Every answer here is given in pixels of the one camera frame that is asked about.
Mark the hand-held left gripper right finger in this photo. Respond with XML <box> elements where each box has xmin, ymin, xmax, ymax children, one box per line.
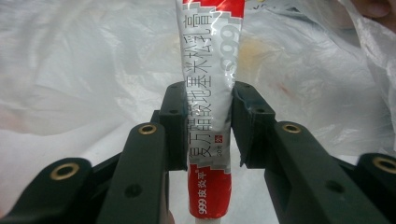
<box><xmin>232</xmin><ymin>81</ymin><xmax>390</xmax><ymax>224</ymax></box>

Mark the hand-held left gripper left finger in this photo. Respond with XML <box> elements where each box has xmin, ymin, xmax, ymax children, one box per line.
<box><xmin>96</xmin><ymin>81</ymin><xmax>190</xmax><ymax>224</ymax></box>

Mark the red and silver ointment tube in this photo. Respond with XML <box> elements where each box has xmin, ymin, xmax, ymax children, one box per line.
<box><xmin>175</xmin><ymin>0</ymin><xmax>246</xmax><ymax>224</ymax></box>

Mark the clear plastic bag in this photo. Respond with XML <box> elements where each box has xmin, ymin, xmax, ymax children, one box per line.
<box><xmin>0</xmin><ymin>0</ymin><xmax>396</xmax><ymax>218</ymax></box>

